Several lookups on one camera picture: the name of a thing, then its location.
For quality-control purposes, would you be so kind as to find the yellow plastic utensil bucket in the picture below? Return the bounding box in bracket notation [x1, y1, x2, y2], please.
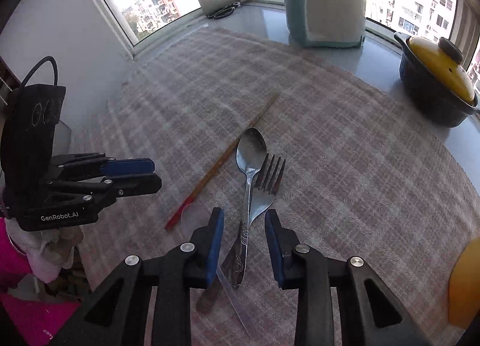
[448, 238, 480, 330]

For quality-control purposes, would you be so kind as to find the metal spoon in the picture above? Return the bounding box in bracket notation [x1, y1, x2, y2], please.
[230, 127, 267, 288]

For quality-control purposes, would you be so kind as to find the pink sleeve forearm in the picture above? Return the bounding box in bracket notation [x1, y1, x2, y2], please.
[1, 218, 80, 345]

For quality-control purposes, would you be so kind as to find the metal fork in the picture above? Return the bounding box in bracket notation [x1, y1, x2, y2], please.
[196, 154, 286, 314]

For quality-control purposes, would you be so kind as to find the red tipped wooden chopstick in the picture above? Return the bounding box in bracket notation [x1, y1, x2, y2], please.
[164, 93, 279, 231]

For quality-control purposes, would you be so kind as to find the yellow pot lid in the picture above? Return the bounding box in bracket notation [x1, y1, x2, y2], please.
[408, 36, 475, 105]

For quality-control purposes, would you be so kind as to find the teal white rice cooker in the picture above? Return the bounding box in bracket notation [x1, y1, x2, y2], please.
[283, 0, 366, 49]

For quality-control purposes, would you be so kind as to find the black clay pot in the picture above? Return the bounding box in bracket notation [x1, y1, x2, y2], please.
[394, 32, 479, 128]

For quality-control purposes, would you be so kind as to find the left gloved hand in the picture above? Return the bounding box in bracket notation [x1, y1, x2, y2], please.
[4, 219, 84, 283]

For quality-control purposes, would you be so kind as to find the pink plaid table cloth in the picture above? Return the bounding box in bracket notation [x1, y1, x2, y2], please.
[72, 27, 479, 345]

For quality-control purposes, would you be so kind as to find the black cable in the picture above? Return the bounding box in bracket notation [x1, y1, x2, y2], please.
[19, 55, 59, 89]

